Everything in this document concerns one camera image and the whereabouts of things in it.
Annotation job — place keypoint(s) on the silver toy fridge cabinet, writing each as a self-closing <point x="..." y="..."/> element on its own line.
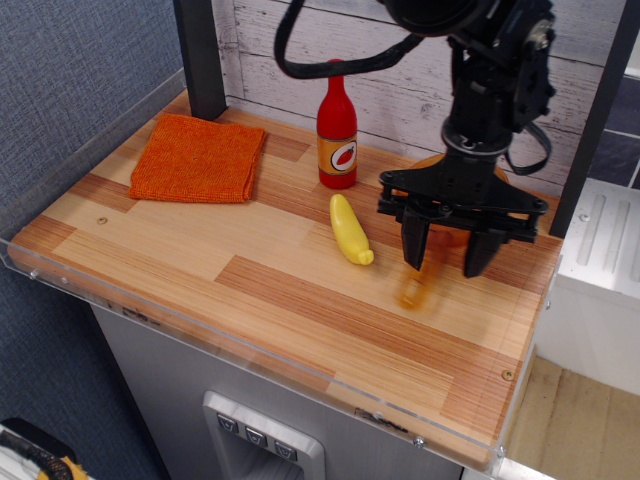
<point x="168" y="379"/>

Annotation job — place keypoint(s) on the white toy sink unit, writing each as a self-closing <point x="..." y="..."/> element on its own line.
<point x="590" y="323"/>

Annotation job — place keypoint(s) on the orange transparent plastic pan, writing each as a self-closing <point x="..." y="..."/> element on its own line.
<point x="417" y="285"/>

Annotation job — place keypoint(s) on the dark frame post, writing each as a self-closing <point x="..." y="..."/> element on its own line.
<point x="614" y="69"/>
<point x="200" y="56"/>

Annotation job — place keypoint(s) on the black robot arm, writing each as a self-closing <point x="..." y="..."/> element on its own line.
<point x="499" y="72"/>

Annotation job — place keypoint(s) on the dark right frame post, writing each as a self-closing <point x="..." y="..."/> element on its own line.
<point x="614" y="69"/>

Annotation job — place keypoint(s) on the yellow toy banana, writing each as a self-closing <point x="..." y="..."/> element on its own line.
<point x="348" y="232"/>

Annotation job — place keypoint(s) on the yellow sponge piece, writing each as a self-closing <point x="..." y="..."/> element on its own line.
<point x="72" y="471"/>

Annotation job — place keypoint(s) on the orange folded cloth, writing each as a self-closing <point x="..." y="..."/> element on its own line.
<point x="190" y="160"/>

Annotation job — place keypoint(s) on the dark left frame post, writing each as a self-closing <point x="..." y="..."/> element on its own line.
<point x="200" y="56"/>

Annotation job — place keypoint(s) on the silver dispenser button panel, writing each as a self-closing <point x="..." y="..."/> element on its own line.
<point x="251" y="445"/>

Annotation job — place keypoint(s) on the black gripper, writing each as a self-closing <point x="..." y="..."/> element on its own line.
<point x="460" y="191"/>

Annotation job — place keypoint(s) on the red toy sauce bottle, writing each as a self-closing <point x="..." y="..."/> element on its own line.
<point x="336" y="128"/>

